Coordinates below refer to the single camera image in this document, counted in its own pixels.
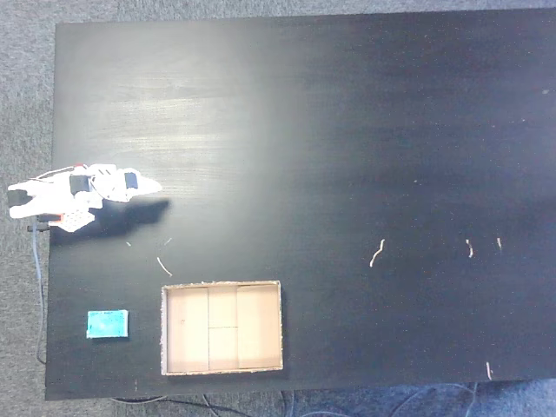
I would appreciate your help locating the open cardboard box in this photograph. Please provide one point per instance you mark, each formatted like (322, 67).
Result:
(243, 326)

